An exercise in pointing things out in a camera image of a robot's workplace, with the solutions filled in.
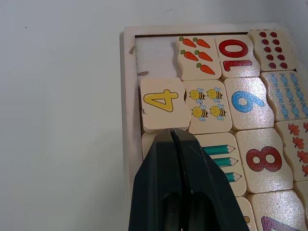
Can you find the white wooden puzzle board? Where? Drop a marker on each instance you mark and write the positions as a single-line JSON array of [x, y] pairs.
[[128, 72]]

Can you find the blue candies picture tile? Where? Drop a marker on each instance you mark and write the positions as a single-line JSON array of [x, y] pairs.
[[286, 96]]

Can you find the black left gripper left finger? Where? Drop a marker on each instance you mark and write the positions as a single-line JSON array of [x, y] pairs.
[[154, 183]]

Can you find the four bees picture tile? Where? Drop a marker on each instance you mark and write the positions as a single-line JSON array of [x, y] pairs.
[[207, 106]]

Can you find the teal pencils picture tile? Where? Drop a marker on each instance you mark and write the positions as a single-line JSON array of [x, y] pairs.
[[223, 158]]

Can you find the red number ten tile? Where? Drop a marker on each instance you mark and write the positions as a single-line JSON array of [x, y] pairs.
[[237, 56]]

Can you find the yellow number four tile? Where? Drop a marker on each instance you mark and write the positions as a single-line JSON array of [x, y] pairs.
[[161, 101]]

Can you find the purple number seven tile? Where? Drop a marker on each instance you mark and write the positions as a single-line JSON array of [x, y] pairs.
[[276, 214]]

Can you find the blue number nine tile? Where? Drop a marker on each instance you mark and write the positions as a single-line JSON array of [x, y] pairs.
[[247, 102]]

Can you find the cream wooden puzzle tile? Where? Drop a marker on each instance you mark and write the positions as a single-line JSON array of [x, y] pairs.
[[148, 144], [244, 214], [302, 192]]

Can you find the red number eight tile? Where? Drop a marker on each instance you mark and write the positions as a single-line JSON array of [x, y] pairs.
[[262, 160]]

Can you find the ten ladybugs picture tile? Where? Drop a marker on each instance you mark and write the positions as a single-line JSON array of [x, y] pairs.
[[272, 49]]

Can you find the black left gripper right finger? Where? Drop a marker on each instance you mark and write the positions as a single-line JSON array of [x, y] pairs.
[[211, 192]]

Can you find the orange leaves picture tile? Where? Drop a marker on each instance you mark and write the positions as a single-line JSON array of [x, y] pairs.
[[297, 146]]

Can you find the five carrots picture tile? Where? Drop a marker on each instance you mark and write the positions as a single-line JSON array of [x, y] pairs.
[[199, 57]]

